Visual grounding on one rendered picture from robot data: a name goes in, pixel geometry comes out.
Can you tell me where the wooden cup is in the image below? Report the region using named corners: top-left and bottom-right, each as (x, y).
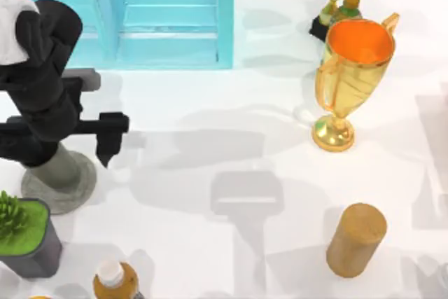
top-left (325, 202), bottom-right (389, 279)

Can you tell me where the light blue rack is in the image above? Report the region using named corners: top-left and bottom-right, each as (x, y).
top-left (0, 0), bottom-right (234, 71)

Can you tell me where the grey cup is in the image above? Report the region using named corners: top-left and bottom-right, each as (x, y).
top-left (28, 141), bottom-right (87, 192)

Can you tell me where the orange bottle white cap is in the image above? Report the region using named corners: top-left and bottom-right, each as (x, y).
top-left (92, 259), bottom-right (145, 299)

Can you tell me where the grey rounded camera box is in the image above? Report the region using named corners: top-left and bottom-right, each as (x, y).
top-left (62, 69), bottom-right (102, 92)

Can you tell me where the large gold trophy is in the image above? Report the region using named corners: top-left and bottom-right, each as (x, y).
top-left (311, 11), bottom-right (400, 153)

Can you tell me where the grey pot with green plant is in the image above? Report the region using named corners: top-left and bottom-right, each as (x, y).
top-left (0, 190), bottom-right (64, 279)

